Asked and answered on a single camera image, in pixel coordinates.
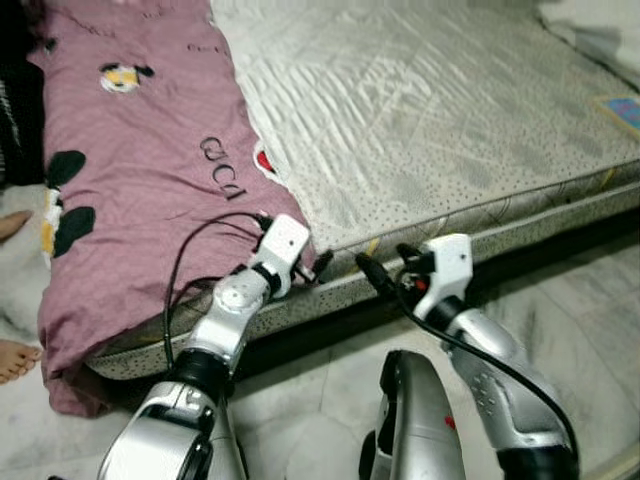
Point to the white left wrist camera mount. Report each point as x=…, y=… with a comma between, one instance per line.
x=282, y=250

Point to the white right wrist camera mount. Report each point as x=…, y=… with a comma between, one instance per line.
x=448, y=270

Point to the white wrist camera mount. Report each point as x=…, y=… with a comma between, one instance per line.
x=282, y=250
x=448, y=270

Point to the blue yellow children's book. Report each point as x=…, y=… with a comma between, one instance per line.
x=620, y=115

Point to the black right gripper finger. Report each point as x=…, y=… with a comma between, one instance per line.
x=408, y=251
x=375, y=272

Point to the grey quilted mattress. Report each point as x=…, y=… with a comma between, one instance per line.
x=420, y=110

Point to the person bare foot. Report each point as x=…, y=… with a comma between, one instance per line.
x=15, y=226
x=18, y=362

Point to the dark bed base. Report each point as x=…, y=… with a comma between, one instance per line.
x=520, y=255

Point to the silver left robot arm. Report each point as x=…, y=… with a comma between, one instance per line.
x=215, y=340

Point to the pink cartoon print blanket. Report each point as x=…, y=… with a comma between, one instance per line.
x=140, y=180

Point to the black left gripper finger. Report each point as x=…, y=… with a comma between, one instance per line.
x=324, y=264

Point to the white pillow with lettering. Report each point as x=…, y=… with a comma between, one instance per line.
x=600, y=35

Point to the silver right robot leg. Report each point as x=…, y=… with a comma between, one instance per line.
x=415, y=420

